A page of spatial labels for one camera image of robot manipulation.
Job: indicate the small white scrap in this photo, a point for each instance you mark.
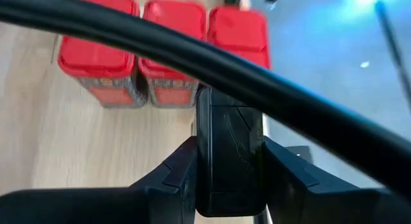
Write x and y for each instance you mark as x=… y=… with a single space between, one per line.
x=364 y=64

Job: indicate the wooden shelf black metal ends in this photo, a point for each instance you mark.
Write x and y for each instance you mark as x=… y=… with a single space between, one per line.
x=48 y=137

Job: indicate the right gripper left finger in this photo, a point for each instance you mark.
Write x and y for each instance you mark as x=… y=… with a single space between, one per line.
x=96 y=208

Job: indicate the black spice tin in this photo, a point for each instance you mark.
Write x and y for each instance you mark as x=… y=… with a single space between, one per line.
x=229 y=153

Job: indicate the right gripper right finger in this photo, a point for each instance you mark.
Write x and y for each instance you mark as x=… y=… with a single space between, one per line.
x=321 y=204

